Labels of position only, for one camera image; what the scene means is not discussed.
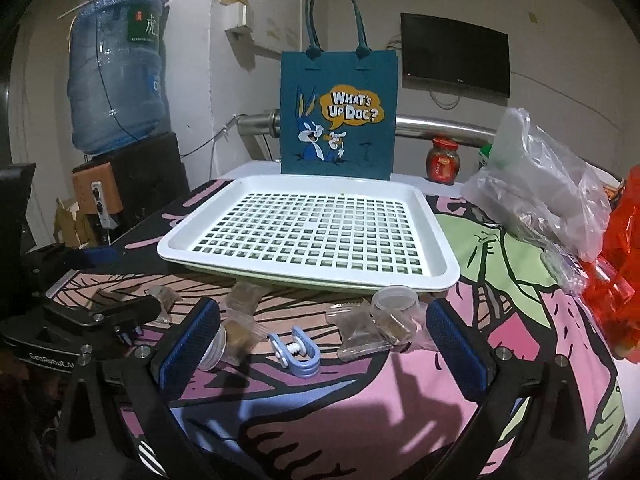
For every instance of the wall switch box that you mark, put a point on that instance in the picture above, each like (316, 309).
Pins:
(239, 10)

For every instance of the clear packet with brown cube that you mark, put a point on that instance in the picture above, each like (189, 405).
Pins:
(166, 301)
(240, 341)
(242, 296)
(357, 332)

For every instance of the white power strip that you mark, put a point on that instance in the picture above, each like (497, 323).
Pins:
(100, 202)

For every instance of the red plastic bag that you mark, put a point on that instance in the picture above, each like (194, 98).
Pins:
(620, 270)

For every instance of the red jar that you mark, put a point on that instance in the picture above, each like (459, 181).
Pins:
(443, 162)

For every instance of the green and white box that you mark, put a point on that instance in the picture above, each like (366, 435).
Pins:
(486, 157)

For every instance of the light blue plastic clip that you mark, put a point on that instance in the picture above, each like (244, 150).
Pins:
(305, 366)

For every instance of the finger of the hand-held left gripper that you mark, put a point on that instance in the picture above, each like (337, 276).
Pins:
(115, 310)
(100, 258)

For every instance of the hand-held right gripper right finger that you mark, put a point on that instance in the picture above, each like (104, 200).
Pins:
(455, 355)

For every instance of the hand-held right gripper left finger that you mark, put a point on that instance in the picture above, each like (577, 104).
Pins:
(190, 345)

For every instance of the blue cartoon tote bag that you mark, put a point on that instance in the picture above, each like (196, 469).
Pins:
(340, 150)

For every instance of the white perforated plastic tray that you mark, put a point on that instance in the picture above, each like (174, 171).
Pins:
(320, 183)

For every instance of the black wall television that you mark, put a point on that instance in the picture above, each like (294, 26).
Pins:
(455, 55)

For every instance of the blue water jug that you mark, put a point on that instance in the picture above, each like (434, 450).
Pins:
(115, 90)

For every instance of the clear plastic bag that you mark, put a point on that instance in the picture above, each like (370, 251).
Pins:
(540, 185)

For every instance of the cardboard pieces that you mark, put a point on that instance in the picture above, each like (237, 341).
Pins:
(70, 225)

